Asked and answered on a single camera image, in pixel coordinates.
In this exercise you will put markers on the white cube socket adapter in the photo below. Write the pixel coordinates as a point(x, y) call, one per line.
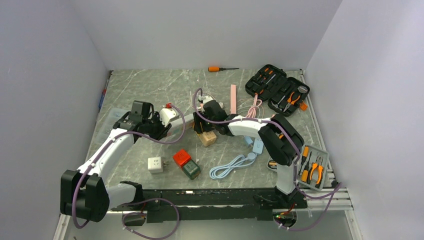
point(156, 165)

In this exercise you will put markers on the black tool case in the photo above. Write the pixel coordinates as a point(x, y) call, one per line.
point(273, 85)

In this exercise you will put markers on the green cube socket adapter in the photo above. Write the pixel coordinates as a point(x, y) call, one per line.
point(191, 169)

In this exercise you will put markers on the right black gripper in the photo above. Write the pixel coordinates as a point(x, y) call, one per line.
point(197, 120)

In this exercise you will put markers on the white power strip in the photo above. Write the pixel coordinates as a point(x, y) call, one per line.
point(177, 127)

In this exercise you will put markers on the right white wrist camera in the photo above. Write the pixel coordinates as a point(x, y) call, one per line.
point(203, 99)

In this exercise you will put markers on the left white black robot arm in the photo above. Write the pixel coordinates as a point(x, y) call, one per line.
point(83, 193)

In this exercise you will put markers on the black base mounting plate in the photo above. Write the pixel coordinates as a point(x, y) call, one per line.
point(216, 204)

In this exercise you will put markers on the light blue power strip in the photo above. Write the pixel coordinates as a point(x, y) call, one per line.
point(256, 144)

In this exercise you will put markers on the beige orange cube adapter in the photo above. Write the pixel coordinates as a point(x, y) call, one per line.
point(207, 138)

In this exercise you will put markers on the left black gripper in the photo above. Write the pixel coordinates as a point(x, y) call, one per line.
point(163, 130)

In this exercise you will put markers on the clear plastic screw box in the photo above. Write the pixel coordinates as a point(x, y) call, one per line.
point(105, 129)

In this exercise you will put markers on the aluminium rail frame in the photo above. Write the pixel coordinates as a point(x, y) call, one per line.
point(329, 218)

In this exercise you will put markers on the orange handled screwdriver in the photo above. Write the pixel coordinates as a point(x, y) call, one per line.
point(214, 69)

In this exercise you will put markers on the pink power adapter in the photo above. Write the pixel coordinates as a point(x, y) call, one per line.
point(233, 99)

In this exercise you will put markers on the blue red pen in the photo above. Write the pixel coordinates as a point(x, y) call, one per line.
point(103, 93)

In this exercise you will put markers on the orange pliers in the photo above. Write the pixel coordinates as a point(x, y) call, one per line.
point(293, 98)

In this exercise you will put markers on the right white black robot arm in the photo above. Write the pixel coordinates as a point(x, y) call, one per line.
point(281, 140)

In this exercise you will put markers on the grey tool case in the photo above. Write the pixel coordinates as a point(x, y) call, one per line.
point(299, 165)

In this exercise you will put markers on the red cube socket adapter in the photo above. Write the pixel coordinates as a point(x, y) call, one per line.
point(181, 158)

